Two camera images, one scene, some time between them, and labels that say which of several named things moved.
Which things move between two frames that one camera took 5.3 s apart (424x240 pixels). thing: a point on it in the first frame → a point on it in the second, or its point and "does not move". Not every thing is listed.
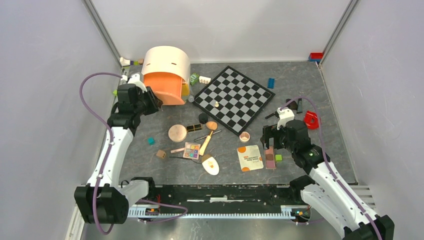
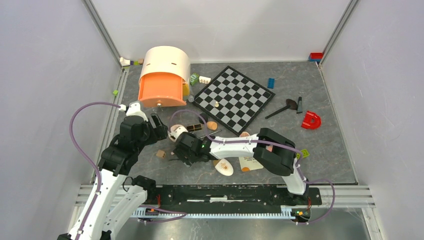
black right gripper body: (279, 137) → (181, 156)
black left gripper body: (147, 103) → (153, 134)
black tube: (299, 108) does not move
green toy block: (193, 79) does not move
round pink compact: (177, 133) does not move
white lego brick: (204, 80) does not move
